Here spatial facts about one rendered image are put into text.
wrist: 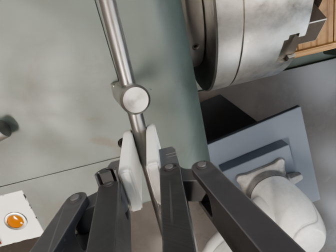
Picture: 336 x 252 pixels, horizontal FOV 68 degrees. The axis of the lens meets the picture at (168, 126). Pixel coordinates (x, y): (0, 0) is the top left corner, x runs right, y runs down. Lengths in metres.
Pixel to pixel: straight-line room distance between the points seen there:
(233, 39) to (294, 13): 0.08
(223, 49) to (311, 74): 1.60
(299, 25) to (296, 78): 1.49
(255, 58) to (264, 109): 1.44
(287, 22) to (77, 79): 0.27
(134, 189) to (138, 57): 0.17
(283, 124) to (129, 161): 0.86
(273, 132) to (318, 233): 0.36
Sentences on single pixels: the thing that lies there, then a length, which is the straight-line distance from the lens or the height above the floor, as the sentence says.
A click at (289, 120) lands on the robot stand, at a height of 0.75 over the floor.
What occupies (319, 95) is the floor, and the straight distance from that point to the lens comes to 1.99.
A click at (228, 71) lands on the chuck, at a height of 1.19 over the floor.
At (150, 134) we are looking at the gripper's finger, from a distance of 0.19.
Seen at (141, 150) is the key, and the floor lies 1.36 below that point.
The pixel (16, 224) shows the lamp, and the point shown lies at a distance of 0.41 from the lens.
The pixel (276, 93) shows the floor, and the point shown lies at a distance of 1.82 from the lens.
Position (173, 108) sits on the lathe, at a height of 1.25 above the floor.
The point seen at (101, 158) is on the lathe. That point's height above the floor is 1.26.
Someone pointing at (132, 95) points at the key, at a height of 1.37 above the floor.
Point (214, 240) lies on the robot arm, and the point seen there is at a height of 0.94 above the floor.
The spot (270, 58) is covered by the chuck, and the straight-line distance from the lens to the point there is 0.39.
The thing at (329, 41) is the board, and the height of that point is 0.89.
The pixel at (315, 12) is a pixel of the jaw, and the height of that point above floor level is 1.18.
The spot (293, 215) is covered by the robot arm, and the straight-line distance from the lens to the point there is 0.80.
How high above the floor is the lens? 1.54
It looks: 69 degrees down
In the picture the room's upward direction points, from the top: 163 degrees clockwise
